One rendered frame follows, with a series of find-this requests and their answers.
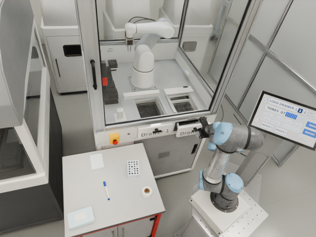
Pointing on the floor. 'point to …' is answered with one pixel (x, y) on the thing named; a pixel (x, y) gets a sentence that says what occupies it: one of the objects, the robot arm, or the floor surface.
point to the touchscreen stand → (254, 165)
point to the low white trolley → (116, 215)
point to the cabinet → (167, 152)
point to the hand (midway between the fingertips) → (196, 130)
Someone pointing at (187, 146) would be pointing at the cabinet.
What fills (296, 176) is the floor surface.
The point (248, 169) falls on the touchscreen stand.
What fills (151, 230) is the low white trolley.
